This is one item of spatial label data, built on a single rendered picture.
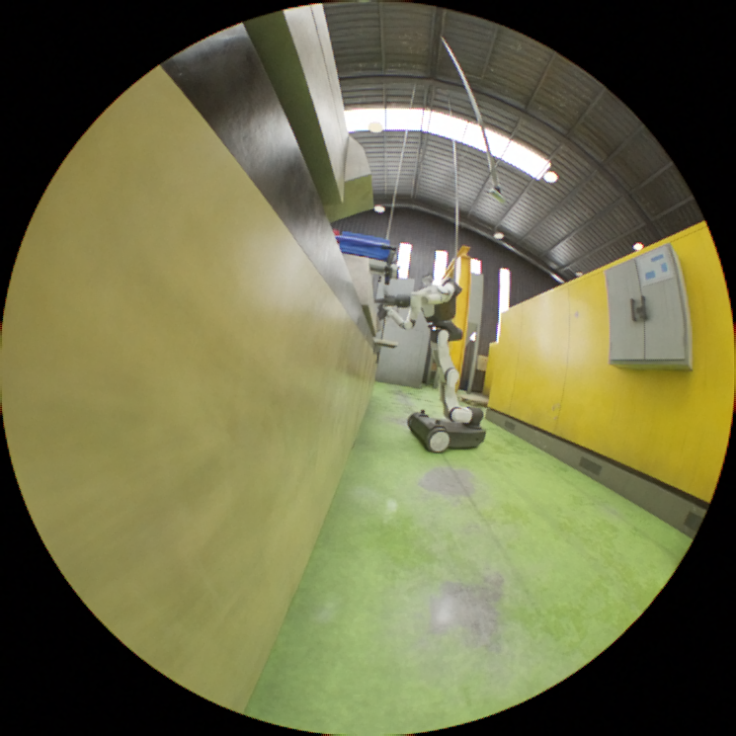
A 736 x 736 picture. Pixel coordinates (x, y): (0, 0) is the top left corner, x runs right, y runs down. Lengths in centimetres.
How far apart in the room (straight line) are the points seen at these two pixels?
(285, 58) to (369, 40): 903
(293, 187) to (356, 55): 918
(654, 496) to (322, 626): 191
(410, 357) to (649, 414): 668
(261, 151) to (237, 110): 4
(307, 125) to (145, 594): 35
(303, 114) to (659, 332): 184
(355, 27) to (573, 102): 648
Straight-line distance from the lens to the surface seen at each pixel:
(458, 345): 531
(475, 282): 1007
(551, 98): 962
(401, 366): 731
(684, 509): 194
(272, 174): 17
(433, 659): 67
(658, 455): 196
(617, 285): 209
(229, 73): 16
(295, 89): 23
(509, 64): 937
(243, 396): 16
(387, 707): 62
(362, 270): 87
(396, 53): 937
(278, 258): 18
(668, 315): 182
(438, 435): 175
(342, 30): 918
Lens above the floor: 61
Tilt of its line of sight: 2 degrees down
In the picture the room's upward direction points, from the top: 10 degrees clockwise
